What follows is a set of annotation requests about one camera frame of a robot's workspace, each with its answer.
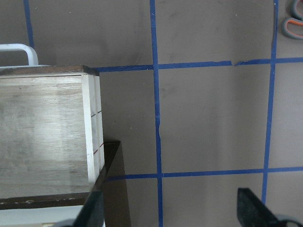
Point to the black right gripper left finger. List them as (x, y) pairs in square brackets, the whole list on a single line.
[(92, 212)]

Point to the wooden drawer with white handle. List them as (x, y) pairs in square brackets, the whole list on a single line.
[(51, 134)]

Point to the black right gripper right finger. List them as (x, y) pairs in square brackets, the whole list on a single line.
[(251, 212)]

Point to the orange grey handled scissors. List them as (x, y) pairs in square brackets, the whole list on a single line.
[(290, 26)]

